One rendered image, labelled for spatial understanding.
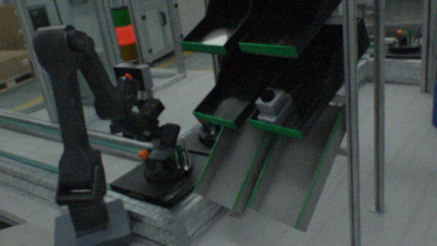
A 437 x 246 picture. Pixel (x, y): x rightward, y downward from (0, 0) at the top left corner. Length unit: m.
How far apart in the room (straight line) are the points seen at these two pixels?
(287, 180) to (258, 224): 0.24
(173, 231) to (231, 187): 0.17
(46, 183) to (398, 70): 1.50
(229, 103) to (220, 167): 0.17
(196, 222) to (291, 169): 0.30
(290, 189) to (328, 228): 0.22
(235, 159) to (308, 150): 0.18
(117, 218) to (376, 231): 0.61
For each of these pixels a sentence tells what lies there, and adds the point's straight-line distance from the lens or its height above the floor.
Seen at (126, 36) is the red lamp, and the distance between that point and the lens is 1.35.
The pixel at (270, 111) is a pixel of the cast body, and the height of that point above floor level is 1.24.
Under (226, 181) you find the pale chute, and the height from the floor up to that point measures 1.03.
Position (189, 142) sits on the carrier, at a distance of 1.44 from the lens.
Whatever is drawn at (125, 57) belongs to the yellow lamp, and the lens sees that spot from 1.37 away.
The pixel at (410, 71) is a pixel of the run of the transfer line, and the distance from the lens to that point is 2.10.
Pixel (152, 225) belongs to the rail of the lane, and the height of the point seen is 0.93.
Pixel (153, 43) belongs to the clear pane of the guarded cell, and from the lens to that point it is 2.62.
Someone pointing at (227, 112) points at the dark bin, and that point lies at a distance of 0.98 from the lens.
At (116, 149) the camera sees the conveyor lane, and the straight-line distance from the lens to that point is 1.58.
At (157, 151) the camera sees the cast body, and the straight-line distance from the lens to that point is 1.22.
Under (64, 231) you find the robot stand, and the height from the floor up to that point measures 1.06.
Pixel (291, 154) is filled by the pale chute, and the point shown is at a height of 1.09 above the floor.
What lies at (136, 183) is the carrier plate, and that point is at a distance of 1.26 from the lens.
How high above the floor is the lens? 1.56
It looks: 22 degrees down
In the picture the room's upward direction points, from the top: 9 degrees counter-clockwise
